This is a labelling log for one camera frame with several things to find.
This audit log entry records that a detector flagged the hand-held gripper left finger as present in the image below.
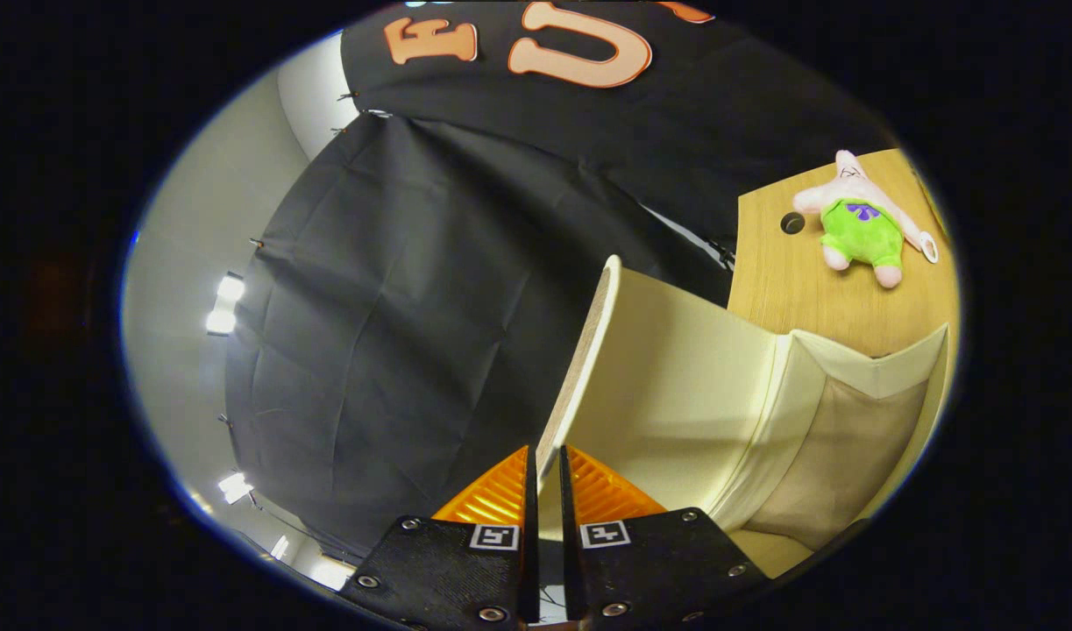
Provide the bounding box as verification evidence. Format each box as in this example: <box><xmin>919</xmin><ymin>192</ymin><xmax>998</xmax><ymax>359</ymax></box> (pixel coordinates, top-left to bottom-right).
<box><xmin>337</xmin><ymin>444</ymin><xmax>542</xmax><ymax>628</ymax></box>

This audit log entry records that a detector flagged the beige fabric storage box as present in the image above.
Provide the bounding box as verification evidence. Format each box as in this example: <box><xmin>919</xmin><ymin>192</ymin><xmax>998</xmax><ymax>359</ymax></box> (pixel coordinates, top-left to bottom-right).
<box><xmin>536</xmin><ymin>254</ymin><xmax>951</xmax><ymax>579</ymax></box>

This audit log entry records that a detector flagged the pink star plush toy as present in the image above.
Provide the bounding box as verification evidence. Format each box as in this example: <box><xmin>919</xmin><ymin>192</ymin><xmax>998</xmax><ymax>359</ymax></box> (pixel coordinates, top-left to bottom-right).
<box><xmin>793</xmin><ymin>149</ymin><xmax>940</xmax><ymax>290</ymax></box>

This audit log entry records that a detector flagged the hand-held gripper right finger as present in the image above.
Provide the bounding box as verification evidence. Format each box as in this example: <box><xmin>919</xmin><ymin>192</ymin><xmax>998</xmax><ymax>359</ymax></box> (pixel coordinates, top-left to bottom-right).
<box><xmin>558</xmin><ymin>444</ymin><xmax>773</xmax><ymax>627</ymax></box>

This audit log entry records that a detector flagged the row of black cloth clips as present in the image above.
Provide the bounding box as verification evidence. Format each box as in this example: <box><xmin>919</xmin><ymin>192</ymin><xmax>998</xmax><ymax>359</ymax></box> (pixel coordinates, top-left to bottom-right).
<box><xmin>218</xmin><ymin>88</ymin><xmax>361</xmax><ymax>430</ymax></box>

